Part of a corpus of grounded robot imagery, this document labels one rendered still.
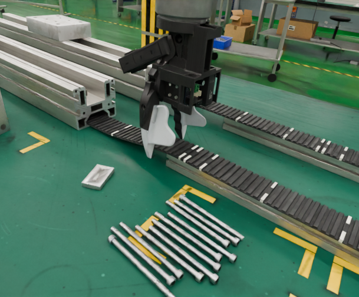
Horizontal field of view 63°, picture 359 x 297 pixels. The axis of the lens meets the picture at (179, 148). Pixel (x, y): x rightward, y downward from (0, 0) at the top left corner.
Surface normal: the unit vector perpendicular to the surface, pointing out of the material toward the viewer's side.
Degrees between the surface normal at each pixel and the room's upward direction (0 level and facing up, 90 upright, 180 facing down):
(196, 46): 90
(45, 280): 0
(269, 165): 0
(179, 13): 90
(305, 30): 90
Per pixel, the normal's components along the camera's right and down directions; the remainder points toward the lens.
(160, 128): -0.56, 0.12
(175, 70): 0.08, -0.84
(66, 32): 0.79, 0.38
